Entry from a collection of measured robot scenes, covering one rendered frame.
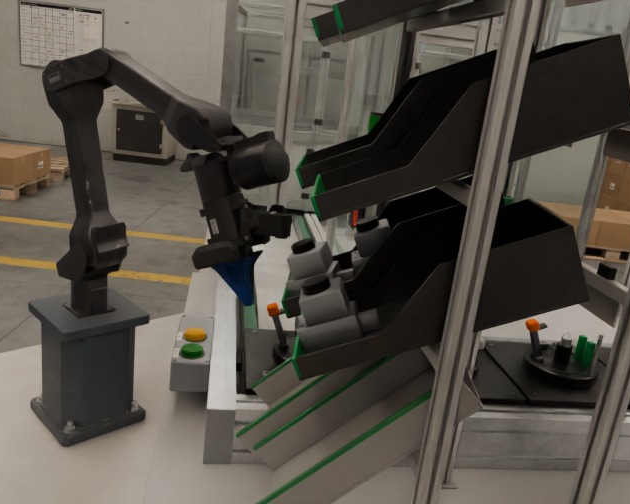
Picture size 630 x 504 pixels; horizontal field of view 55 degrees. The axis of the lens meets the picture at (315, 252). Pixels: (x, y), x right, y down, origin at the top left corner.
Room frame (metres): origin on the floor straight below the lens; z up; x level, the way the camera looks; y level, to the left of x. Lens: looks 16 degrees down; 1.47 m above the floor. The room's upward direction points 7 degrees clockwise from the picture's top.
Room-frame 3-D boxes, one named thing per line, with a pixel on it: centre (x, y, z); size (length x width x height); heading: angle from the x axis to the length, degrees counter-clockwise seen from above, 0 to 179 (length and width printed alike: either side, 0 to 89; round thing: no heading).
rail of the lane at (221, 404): (1.26, 0.18, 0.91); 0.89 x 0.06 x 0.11; 9
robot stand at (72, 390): (0.92, 0.36, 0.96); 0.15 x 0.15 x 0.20; 46
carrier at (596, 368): (1.09, -0.51, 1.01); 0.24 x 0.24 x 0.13; 9
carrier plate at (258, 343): (1.01, -0.01, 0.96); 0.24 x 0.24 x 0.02; 9
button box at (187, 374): (1.06, 0.21, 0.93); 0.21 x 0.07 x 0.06; 9
